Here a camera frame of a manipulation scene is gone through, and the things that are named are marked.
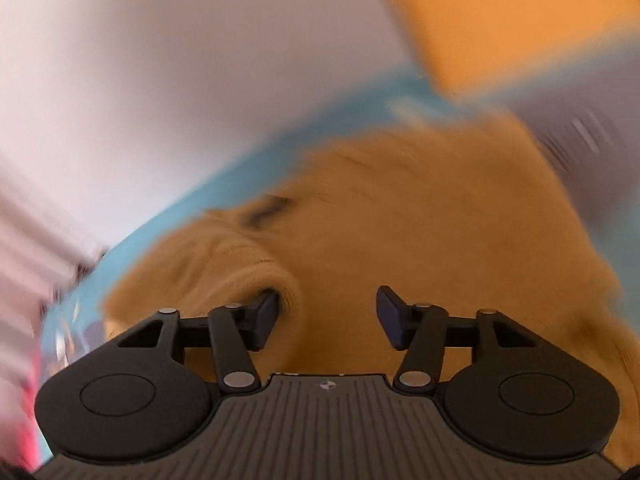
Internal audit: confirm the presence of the blue patterned bed sheet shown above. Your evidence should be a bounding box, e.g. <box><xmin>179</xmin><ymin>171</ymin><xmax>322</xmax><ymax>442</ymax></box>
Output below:
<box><xmin>42</xmin><ymin>65</ymin><xmax>639</xmax><ymax>377</ymax></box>

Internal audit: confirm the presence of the mustard cable-knit cardigan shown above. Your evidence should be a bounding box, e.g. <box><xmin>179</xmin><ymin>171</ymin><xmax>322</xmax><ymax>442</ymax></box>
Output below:
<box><xmin>102</xmin><ymin>115</ymin><xmax>639</xmax><ymax>468</ymax></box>

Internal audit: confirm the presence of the orange headboard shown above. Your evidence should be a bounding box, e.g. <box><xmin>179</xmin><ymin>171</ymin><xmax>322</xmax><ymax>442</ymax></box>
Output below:
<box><xmin>390</xmin><ymin>0</ymin><xmax>639</xmax><ymax>93</ymax></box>

